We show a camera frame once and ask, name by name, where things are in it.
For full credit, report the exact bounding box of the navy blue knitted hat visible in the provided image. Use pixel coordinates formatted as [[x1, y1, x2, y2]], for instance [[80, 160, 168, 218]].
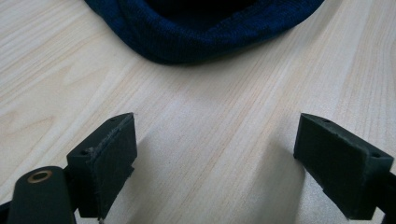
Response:
[[83, 0, 326, 65]]

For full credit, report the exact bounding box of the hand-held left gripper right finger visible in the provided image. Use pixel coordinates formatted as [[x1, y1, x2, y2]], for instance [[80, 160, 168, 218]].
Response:
[[292, 112, 395, 220]]

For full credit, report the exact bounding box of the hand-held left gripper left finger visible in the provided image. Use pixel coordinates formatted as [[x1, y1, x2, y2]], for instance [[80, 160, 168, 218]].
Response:
[[65, 112, 138, 220]]

